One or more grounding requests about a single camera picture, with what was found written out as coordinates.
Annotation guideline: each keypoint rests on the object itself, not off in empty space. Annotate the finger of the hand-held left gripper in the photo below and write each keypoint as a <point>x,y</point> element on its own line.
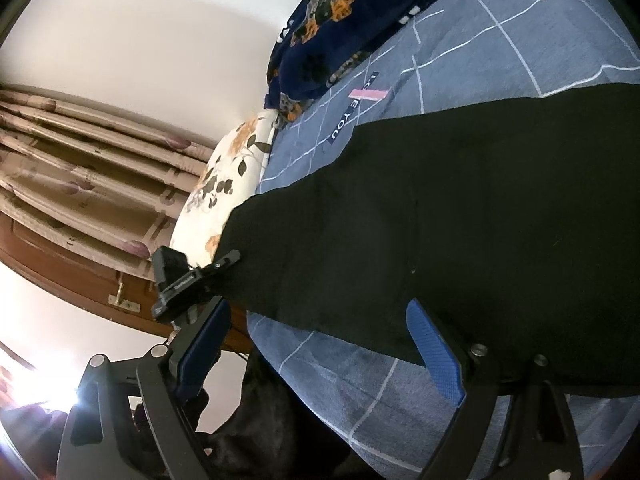
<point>225,261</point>

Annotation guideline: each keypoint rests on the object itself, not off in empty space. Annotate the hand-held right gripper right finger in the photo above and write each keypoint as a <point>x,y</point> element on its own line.
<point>432,355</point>

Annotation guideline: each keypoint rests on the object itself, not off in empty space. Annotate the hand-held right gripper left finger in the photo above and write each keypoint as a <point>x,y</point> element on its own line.
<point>205,340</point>

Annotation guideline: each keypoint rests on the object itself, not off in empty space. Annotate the black pants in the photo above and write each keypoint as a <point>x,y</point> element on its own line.
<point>450,210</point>

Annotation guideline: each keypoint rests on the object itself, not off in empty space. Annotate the metal cabinet latch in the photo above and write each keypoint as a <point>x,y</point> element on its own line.
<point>122,299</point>

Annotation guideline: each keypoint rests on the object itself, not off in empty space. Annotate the white floral pillow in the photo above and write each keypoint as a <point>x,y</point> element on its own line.
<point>225,180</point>

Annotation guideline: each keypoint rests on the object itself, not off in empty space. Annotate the person's black clothing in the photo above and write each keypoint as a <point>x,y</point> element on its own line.
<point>270,420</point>

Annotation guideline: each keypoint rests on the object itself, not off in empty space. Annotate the brown wooden cabinet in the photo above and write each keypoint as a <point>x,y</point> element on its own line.
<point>60,270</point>

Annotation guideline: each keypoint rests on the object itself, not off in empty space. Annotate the beige patterned curtain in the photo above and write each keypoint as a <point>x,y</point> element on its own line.
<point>75,170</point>

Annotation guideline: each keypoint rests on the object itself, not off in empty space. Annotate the navy dog print blanket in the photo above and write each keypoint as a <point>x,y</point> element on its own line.
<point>320,40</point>

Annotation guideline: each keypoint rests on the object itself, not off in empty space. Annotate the blue checked bedsheet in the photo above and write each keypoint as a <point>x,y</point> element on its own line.
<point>500,35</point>

